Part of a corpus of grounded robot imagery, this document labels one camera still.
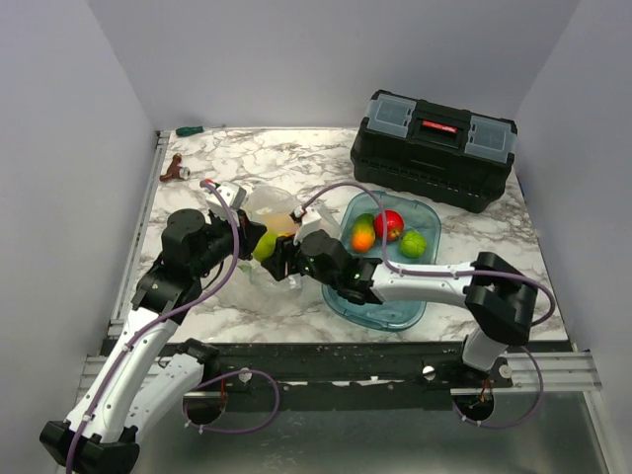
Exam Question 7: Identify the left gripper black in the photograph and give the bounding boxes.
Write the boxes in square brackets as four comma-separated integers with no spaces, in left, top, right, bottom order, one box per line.
[193,208,269,278]

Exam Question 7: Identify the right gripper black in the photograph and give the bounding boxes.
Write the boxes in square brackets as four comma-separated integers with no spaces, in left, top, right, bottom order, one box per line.
[263,227,340,291]

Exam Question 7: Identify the orange green fake mango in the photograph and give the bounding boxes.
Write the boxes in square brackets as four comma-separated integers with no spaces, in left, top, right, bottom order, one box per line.
[351,213,376,253]

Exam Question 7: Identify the light green fake pear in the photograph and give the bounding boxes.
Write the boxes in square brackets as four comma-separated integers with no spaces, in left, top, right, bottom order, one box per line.
[252,232,278,263]

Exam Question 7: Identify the translucent printed plastic bag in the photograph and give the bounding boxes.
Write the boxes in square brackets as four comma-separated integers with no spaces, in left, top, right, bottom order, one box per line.
[220,186,303,314]

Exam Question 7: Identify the red fake fruit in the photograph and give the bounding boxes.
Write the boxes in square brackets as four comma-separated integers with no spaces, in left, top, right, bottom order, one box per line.
[373,209,405,242]

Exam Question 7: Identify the green fake fruit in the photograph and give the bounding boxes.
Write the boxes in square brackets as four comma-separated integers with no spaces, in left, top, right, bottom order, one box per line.
[399,230,427,259]

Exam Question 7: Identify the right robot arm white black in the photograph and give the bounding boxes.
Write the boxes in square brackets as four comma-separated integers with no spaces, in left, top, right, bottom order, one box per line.
[262,230,538,387]

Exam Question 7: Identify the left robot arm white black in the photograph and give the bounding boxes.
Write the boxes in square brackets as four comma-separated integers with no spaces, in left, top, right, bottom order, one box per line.
[39,209,266,473]

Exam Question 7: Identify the brown water tap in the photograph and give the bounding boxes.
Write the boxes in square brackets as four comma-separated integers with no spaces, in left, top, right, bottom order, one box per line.
[159,153,192,183]

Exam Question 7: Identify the teal transparent plastic tray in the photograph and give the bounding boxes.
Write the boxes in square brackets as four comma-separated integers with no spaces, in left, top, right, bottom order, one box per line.
[322,191,441,332]

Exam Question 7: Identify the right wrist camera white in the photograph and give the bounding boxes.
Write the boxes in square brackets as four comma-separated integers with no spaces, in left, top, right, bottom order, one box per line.
[290,205,322,245]

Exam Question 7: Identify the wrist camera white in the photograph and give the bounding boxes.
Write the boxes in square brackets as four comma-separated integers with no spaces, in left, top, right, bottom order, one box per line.
[200,180,247,220]
[290,205,322,245]

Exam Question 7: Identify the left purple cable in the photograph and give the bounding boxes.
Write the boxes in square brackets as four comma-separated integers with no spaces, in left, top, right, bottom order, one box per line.
[66,180,281,474]

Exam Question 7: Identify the purple cable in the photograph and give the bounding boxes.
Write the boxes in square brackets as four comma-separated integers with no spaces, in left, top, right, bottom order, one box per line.
[290,181,557,430]
[66,180,281,474]

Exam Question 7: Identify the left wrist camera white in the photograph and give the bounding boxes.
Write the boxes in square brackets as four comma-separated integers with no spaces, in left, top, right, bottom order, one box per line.
[200,180,247,220]

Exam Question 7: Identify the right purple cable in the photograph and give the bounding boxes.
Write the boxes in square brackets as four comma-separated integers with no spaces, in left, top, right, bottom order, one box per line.
[290,181,557,430]

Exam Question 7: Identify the green handled screwdriver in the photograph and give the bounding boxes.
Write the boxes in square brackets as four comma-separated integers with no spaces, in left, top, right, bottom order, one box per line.
[175,124,226,137]

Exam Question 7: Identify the black toolbox red handle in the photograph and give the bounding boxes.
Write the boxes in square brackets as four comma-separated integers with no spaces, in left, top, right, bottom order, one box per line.
[351,90,517,213]

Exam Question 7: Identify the black mounting base rail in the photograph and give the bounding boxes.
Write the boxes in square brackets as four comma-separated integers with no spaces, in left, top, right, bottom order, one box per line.
[162,340,514,414]

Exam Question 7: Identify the aluminium frame rail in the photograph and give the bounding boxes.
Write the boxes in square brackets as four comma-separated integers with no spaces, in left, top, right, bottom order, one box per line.
[493,352,602,393]

